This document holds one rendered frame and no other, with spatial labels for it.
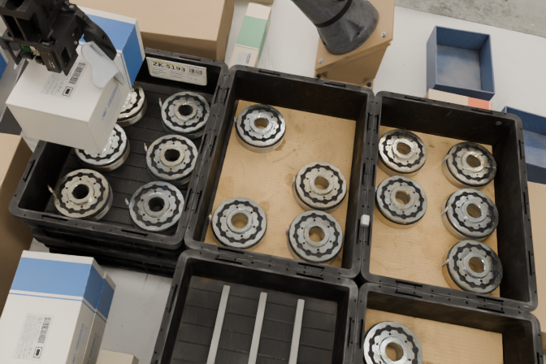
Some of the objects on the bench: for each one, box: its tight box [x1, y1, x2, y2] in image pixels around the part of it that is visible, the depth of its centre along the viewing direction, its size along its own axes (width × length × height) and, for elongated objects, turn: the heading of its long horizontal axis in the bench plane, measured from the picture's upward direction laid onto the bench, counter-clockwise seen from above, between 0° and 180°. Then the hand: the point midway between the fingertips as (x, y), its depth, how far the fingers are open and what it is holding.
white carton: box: [82, 272, 116, 364], centre depth 95 cm, size 20×12×9 cm, turn 172°
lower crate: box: [31, 232, 177, 279], centre depth 110 cm, size 40×30×12 cm
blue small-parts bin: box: [427, 25, 496, 102], centre depth 134 cm, size 20×15×7 cm
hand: (80, 70), depth 78 cm, fingers closed on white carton, 13 cm apart
